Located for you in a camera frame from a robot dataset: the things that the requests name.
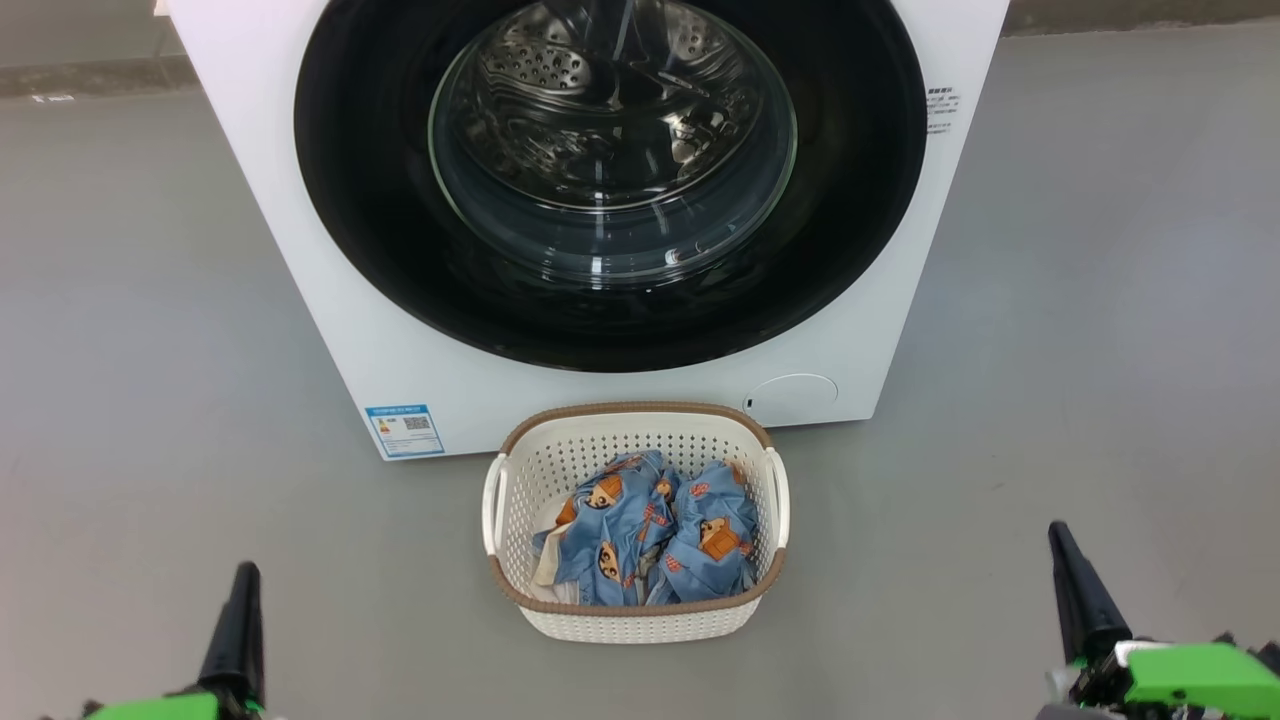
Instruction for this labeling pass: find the blue energy label sticker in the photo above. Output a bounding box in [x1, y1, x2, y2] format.
[365, 404, 445, 459]

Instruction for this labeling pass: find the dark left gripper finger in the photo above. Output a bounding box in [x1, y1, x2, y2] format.
[198, 562, 266, 706]

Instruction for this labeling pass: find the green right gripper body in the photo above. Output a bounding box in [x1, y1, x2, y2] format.
[1040, 640, 1280, 720]

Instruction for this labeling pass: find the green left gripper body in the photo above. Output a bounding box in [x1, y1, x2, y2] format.
[85, 690, 266, 720]

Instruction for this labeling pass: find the cream perforated laundry basket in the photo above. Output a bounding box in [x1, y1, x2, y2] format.
[482, 402, 791, 644]

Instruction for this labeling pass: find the white front-load washing machine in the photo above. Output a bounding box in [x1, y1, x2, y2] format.
[165, 0, 1011, 461]

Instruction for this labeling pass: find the round glass washer door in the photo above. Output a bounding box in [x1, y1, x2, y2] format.
[293, 0, 929, 373]

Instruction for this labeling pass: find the round white filter cover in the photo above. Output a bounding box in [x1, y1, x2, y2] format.
[745, 374, 839, 426]

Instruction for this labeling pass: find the blue cartoon print garment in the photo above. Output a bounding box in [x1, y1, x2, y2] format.
[645, 460, 761, 606]
[530, 450, 683, 608]

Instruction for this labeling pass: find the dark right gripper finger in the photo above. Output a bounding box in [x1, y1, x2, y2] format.
[1048, 521, 1133, 666]

